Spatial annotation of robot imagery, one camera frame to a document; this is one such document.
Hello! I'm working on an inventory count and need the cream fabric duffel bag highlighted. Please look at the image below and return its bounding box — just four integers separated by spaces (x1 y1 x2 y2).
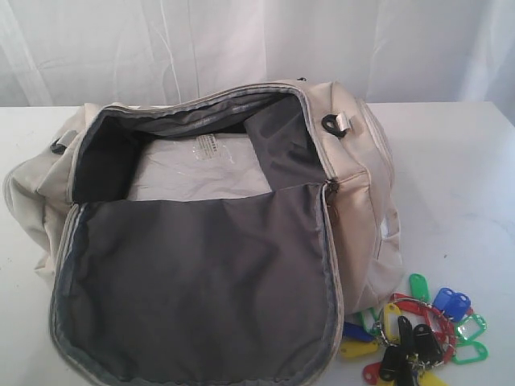
4 80 402 385

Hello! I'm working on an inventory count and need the colourful key tag bunch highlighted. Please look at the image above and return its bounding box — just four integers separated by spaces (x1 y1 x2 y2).
339 273 489 385

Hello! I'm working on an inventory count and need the clear plastic packing bag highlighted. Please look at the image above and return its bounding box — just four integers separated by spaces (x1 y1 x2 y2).
127 133 271 201

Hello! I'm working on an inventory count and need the white backdrop curtain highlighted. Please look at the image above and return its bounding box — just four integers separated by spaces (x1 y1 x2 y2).
1 1 514 110

